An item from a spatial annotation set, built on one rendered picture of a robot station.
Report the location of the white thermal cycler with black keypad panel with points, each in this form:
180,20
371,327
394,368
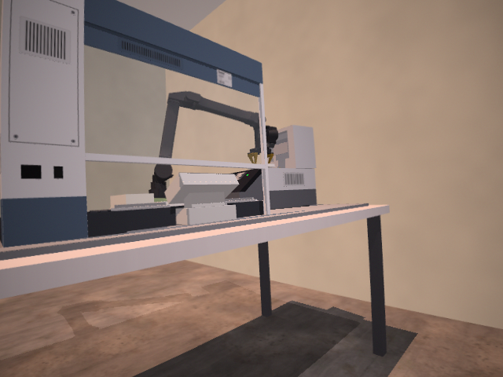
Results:
289,186

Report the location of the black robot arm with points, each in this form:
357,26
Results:
163,172

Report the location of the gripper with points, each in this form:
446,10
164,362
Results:
269,154

